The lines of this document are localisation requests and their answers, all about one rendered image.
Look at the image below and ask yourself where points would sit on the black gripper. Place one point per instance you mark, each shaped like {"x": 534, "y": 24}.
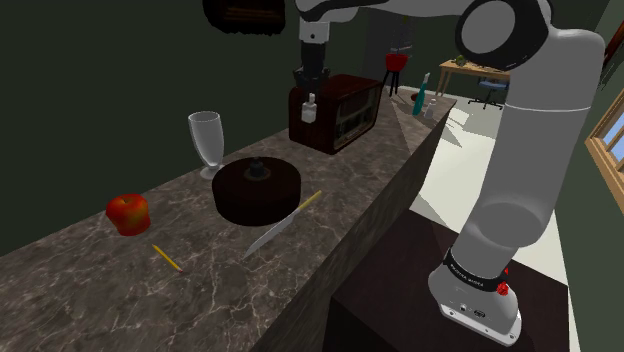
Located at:
{"x": 313, "y": 58}

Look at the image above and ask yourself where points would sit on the small white bottle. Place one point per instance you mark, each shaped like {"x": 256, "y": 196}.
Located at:
{"x": 308, "y": 111}

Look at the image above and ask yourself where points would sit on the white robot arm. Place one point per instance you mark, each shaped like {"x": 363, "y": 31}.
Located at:
{"x": 529, "y": 146}

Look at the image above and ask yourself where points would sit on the dark wooden radio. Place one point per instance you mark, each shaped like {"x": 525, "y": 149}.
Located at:
{"x": 348, "y": 112}

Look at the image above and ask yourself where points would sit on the red bowl on black stand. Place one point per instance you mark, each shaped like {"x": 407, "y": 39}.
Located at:
{"x": 396, "y": 62}

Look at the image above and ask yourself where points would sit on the teal bottle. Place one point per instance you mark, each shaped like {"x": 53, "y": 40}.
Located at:
{"x": 420, "y": 97}

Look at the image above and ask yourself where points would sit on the white shaker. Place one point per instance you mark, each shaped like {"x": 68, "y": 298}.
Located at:
{"x": 429, "y": 110}

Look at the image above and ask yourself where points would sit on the clear tall drinking glass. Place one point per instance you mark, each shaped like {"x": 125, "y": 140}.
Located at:
{"x": 207, "y": 139}

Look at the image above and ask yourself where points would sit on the dark brown round lidded pot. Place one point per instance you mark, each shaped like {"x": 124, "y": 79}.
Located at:
{"x": 273, "y": 195}

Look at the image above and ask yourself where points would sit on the light wooden desk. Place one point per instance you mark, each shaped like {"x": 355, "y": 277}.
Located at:
{"x": 475, "y": 70}

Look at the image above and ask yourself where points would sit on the blue office chair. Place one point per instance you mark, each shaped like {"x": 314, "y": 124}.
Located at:
{"x": 492, "y": 86}

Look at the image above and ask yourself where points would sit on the red apple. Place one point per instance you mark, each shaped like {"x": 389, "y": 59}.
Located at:
{"x": 128, "y": 214}

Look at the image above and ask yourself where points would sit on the dark robot stand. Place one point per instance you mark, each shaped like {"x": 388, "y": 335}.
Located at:
{"x": 390, "y": 292}

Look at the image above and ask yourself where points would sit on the yellow pencil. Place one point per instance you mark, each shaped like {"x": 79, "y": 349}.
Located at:
{"x": 166, "y": 257}

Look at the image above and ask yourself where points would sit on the wooden framed window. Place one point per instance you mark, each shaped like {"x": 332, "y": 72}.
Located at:
{"x": 607, "y": 156}

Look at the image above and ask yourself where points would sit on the dark wall picture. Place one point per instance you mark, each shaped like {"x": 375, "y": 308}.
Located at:
{"x": 244, "y": 14}

